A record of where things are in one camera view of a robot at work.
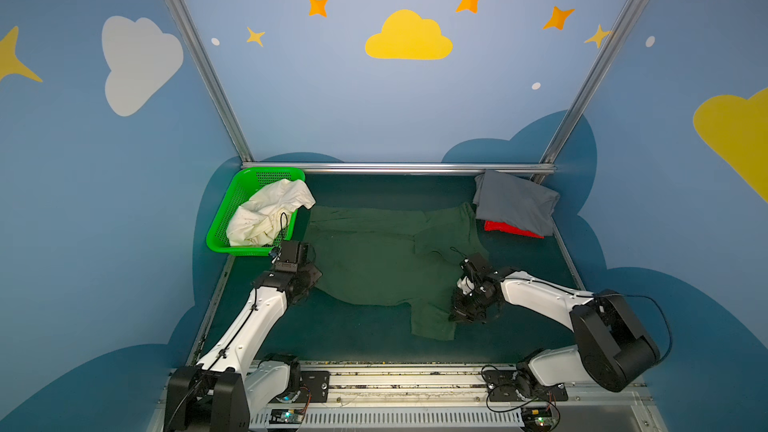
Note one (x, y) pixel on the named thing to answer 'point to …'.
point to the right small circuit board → (538, 418)
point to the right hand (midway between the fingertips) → (451, 314)
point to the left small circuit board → (285, 416)
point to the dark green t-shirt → (395, 257)
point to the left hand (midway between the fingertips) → (319, 273)
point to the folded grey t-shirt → (503, 197)
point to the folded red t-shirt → (498, 226)
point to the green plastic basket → (246, 183)
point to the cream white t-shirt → (265, 216)
